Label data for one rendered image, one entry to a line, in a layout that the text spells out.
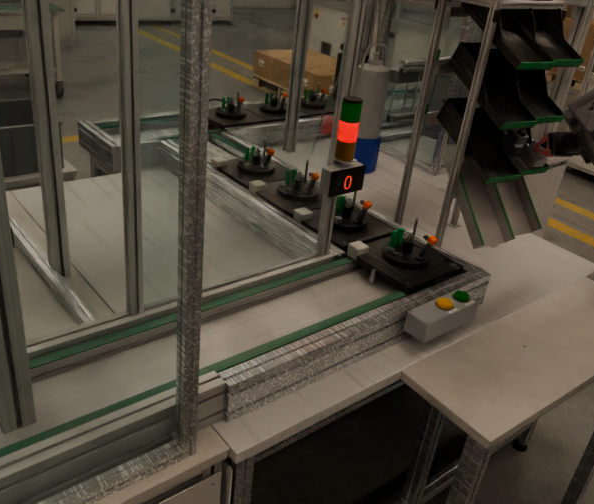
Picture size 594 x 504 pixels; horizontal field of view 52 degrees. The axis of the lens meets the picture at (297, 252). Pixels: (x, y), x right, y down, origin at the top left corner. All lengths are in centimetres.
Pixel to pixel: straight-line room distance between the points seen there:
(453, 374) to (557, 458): 129
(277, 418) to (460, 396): 44
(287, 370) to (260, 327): 18
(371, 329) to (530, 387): 41
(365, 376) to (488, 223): 70
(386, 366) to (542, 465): 132
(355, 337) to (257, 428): 32
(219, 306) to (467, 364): 64
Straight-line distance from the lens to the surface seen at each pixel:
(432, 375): 155
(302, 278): 165
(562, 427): 296
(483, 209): 196
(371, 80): 255
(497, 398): 154
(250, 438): 130
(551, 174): 346
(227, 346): 143
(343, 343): 144
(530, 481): 266
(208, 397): 128
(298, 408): 137
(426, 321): 154
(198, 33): 86
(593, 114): 136
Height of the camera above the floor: 179
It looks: 29 degrees down
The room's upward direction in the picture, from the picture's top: 7 degrees clockwise
